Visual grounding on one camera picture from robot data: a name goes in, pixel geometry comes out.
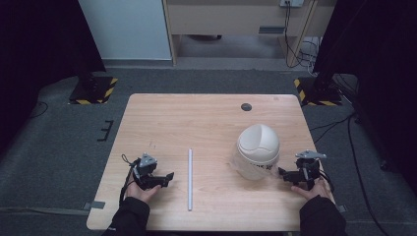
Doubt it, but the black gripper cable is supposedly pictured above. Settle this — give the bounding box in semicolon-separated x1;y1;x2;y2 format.
318;169;336;194
118;153;141;205

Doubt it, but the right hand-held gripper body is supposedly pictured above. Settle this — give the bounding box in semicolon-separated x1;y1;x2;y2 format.
292;149;328;191

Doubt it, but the person's right hand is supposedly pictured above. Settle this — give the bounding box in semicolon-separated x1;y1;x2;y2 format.
290;177;332;202

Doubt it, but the person's left hand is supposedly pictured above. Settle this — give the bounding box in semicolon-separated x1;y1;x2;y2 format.
125;173;162;205

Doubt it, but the white lidded bucket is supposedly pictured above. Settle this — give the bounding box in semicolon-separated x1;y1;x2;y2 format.
231;123;281;182

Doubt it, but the white wrapped straw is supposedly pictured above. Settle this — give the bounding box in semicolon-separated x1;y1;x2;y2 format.
187;147;194;212

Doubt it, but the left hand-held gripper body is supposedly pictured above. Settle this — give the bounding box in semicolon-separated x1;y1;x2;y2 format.
132;152;165;192

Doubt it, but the black stand base, striped tape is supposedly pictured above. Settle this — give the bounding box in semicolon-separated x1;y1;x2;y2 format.
68;75;119;106
292;76;344;107

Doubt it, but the grey wall socket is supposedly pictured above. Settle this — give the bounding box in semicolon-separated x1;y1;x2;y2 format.
278;0;305;9

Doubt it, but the black hanging cable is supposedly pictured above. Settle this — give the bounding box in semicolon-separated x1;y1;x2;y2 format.
282;0;317;69

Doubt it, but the white wall panel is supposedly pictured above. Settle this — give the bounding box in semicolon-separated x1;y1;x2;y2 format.
78;0;173;62

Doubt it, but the black floor cable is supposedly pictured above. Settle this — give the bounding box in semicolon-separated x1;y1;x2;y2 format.
309;112;358;146
346;114;392;236
29;100;50;120

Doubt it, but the dark curtain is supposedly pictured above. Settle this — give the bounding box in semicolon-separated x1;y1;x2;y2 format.
0;0;107;156
312;0;417;186

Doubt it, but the light wooden desk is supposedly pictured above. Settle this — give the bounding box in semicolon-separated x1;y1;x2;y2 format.
162;0;339;68

